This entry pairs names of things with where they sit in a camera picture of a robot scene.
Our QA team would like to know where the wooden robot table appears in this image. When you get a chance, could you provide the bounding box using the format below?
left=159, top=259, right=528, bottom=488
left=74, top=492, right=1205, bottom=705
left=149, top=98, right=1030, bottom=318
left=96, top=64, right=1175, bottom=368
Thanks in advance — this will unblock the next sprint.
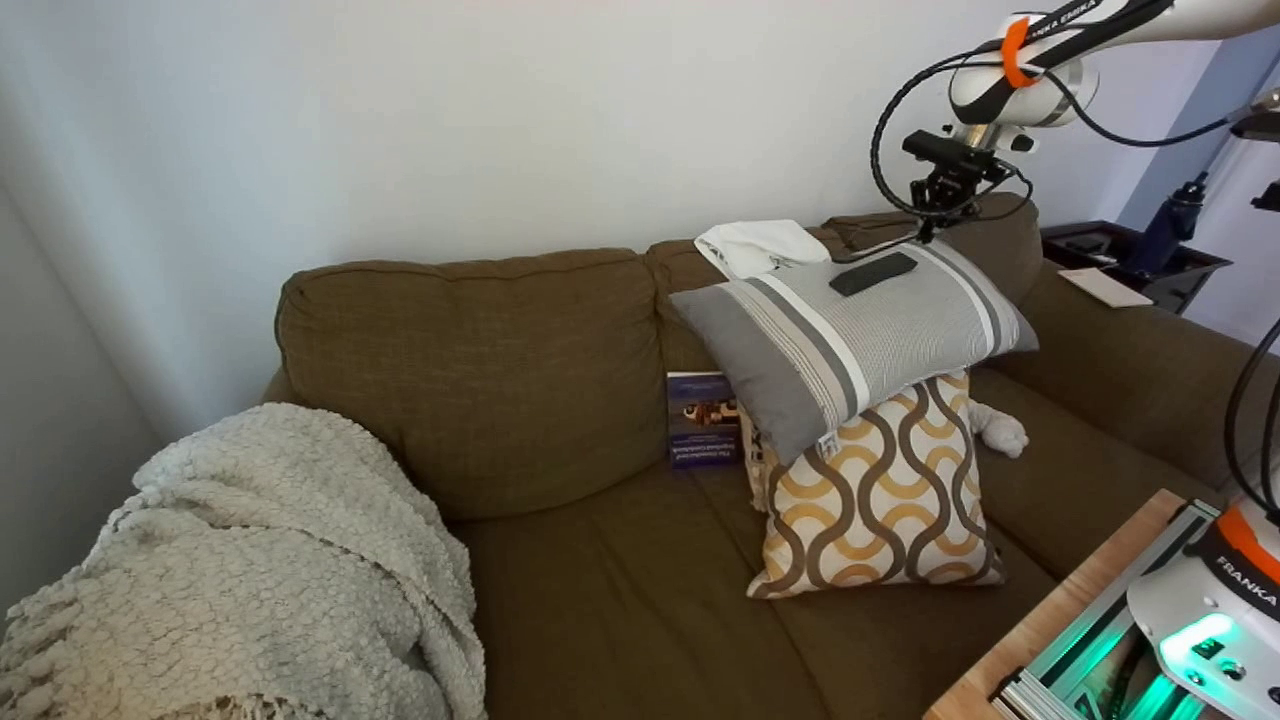
left=923, top=484, right=1280, bottom=720

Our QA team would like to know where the grey striped rectangular pillow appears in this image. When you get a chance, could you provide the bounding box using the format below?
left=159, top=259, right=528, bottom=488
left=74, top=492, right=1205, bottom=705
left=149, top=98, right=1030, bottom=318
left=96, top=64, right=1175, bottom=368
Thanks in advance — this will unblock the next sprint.
left=665, top=236, right=1046, bottom=474

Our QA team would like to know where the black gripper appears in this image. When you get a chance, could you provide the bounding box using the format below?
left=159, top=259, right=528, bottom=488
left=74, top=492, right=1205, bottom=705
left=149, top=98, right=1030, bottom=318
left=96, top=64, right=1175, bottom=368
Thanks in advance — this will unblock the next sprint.
left=916, top=165, right=1030, bottom=247

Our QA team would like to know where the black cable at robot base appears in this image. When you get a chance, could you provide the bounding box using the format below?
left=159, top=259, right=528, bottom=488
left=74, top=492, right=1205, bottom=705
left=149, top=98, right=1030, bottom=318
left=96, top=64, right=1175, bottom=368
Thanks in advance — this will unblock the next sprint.
left=1219, top=318, right=1280, bottom=528

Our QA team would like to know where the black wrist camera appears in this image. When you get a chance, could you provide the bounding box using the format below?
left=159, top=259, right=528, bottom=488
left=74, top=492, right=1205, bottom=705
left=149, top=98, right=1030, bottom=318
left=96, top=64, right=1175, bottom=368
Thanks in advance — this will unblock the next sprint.
left=899, top=124, right=1012, bottom=181

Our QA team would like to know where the wavy patterned throw pillow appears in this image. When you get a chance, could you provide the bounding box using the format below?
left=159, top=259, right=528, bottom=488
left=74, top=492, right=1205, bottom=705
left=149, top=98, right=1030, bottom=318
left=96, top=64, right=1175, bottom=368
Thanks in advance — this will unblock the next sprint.
left=741, top=368, right=1012, bottom=604

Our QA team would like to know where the white plush toy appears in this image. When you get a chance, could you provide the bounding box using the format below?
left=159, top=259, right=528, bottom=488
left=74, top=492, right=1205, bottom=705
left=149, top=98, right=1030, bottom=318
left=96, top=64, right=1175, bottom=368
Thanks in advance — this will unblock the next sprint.
left=967, top=397, right=1036, bottom=464

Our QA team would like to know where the brown fabric sofa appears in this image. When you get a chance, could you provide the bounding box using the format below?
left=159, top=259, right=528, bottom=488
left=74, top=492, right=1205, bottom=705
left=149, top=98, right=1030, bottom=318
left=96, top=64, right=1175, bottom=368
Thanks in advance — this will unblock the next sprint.
left=260, top=195, right=1270, bottom=720

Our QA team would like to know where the black flat rectangular object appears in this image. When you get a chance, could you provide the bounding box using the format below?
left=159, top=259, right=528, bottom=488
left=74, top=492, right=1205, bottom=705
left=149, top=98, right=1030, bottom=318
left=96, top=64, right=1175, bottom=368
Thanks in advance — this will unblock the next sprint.
left=826, top=247, right=923, bottom=301

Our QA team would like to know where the aluminium rail frame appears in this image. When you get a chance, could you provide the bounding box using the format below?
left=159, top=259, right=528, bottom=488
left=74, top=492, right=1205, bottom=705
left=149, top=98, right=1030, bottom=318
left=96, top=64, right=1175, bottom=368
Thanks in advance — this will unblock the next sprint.
left=998, top=498, right=1280, bottom=720

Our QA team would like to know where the purple book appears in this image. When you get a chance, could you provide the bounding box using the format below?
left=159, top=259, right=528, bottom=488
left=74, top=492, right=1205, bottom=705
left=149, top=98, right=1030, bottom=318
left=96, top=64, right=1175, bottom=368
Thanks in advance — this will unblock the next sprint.
left=665, top=368, right=748, bottom=474

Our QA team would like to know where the white folded cloth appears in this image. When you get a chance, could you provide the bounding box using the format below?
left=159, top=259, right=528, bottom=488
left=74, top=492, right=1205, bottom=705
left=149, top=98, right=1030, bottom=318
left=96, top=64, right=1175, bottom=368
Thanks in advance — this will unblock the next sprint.
left=694, top=217, right=839, bottom=285

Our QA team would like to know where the white paper sheet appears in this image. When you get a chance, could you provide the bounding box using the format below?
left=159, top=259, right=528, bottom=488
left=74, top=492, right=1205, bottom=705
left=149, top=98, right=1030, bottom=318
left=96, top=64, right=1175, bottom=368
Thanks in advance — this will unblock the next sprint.
left=1057, top=266, right=1162, bottom=318

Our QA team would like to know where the cream knit blanket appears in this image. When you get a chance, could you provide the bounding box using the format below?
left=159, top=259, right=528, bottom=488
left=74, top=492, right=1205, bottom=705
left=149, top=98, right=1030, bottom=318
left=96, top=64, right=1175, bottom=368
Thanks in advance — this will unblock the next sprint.
left=0, top=402, right=494, bottom=720

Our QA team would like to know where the black side table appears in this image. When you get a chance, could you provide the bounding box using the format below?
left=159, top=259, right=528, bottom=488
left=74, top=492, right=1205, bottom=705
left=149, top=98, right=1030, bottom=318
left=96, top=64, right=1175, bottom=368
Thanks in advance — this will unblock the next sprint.
left=1036, top=217, right=1231, bottom=322

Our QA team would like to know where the blue bottle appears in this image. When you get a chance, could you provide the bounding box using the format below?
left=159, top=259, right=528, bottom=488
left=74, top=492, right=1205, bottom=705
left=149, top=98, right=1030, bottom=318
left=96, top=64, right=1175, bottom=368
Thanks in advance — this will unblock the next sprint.
left=1145, top=169, right=1213, bottom=272

